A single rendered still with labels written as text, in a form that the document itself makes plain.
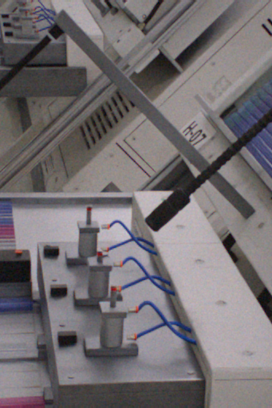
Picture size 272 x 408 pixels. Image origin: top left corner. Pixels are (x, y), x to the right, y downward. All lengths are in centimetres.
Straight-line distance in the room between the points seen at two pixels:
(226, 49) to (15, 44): 46
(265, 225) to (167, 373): 28
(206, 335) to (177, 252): 21
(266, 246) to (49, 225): 43
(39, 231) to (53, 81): 89
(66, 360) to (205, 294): 18
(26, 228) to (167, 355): 51
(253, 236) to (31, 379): 30
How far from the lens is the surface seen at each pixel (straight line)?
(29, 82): 230
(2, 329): 118
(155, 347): 102
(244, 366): 96
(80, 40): 113
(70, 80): 231
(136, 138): 236
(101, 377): 96
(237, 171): 134
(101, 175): 237
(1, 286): 125
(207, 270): 115
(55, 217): 151
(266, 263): 112
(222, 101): 144
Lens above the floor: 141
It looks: 7 degrees down
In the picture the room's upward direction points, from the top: 47 degrees clockwise
